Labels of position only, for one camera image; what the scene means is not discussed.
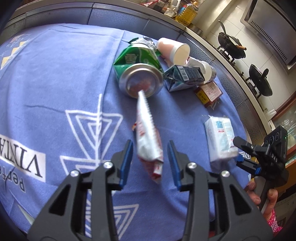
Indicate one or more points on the crushed green drink can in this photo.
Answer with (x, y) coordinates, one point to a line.
(138, 68)

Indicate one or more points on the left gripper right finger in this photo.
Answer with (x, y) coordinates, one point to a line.
(218, 208)

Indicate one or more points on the black wok with handle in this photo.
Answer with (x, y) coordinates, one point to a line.
(230, 44)

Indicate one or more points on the yellow cooking oil bottle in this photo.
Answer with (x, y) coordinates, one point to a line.
(188, 13)

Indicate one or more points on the white plastic cup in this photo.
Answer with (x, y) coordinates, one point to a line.
(209, 72)

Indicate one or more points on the dark milk carton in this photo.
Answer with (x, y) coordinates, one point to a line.
(182, 77)

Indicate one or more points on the white tissue packet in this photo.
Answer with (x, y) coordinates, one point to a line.
(220, 135)

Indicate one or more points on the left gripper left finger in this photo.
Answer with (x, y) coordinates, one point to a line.
(81, 208)

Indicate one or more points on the red white snack wrapper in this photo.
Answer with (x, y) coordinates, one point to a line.
(149, 145)

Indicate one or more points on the blue printed tablecloth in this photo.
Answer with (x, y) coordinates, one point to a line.
(61, 110)

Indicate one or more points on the pink white paper cup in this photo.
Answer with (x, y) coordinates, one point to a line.
(173, 52)

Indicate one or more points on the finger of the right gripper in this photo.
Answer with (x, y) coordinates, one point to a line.
(248, 165)
(252, 150)

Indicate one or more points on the steel range hood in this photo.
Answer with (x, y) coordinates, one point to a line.
(272, 25)

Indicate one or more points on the red yellow cardboard box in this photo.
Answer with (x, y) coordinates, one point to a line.
(209, 94)

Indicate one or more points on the black lidded pan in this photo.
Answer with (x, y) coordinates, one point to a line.
(258, 83)

